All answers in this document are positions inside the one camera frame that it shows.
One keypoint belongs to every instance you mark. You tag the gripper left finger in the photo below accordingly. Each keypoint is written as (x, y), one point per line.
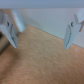
(10, 31)

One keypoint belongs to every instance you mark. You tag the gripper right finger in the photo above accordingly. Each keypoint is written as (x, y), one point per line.
(70, 35)

